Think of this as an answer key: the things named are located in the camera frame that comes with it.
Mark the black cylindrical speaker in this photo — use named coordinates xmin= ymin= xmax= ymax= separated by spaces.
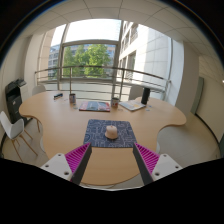
xmin=140 ymin=87 xmax=151 ymax=106

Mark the printed mug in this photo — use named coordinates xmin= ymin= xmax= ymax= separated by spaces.
xmin=68 ymin=92 xmax=77 ymax=104
xmin=110 ymin=96 xmax=120 ymax=108

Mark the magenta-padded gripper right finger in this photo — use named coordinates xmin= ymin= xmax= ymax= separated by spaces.
xmin=132 ymin=142 xmax=184 ymax=186

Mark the dark blue patterned mouse pad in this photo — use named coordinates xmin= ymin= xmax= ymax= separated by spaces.
xmin=83 ymin=119 xmax=138 ymax=149

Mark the metal balcony railing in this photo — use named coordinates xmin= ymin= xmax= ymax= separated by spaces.
xmin=34 ymin=65 xmax=172 ymax=101

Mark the white illustrated booklet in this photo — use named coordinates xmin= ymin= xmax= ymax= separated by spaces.
xmin=118 ymin=99 xmax=147 ymax=112

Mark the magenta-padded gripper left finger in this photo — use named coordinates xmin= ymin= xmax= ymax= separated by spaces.
xmin=39 ymin=142 xmax=93 ymax=186

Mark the white chair with wooden legs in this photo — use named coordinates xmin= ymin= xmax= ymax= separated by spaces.
xmin=0 ymin=110 xmax=38 ymax=163

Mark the white computer mouse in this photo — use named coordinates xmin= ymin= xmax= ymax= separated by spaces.
xmin=104 ymin=124 xmax=119 ymax=140

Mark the red magazine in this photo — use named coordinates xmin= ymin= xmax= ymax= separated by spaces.
xmin=78 ymin=100 xmax=111 ymax=113

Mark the black and white printer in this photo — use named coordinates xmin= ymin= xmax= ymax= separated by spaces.
xmin=4 ymin=78 xmax=28 ymax=125

